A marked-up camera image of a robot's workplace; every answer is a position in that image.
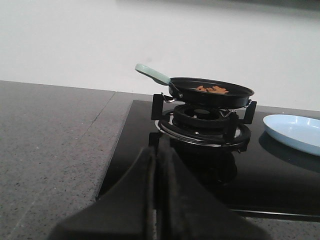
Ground brown meat pieces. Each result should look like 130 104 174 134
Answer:
195 85 229 95

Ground black pan support grate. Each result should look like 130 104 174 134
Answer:
151 93 257 152

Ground wire pan support ring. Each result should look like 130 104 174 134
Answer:
161 92 252 118

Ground black burner under pan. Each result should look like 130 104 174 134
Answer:
155 104 251 147

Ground light blue plate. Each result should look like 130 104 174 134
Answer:
263 114 320 156

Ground black pan with mint handle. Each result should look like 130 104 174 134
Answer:
135 63 254 109

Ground black glass gas cooktop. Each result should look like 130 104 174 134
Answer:
99 100 320 222

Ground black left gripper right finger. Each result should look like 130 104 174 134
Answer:
157 139 271 240

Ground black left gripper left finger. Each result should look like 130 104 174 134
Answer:
49 147 156 240

